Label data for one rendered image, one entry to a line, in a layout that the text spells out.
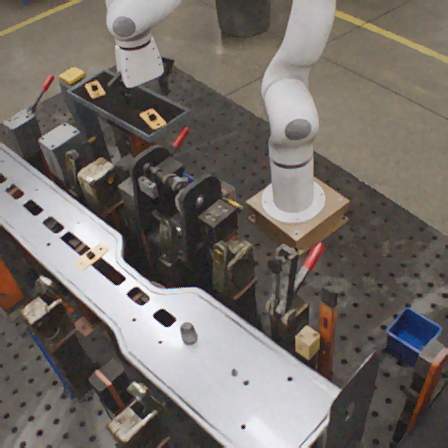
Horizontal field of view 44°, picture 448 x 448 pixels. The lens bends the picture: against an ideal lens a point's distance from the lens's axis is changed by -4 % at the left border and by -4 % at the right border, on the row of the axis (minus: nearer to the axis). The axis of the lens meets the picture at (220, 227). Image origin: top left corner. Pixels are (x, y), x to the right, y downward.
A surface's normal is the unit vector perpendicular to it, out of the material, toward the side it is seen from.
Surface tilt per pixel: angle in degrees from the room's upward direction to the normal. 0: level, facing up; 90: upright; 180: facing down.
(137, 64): 91
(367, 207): 0
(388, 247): 0
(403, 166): 0
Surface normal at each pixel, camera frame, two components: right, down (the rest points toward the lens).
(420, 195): -0.11, -0.68
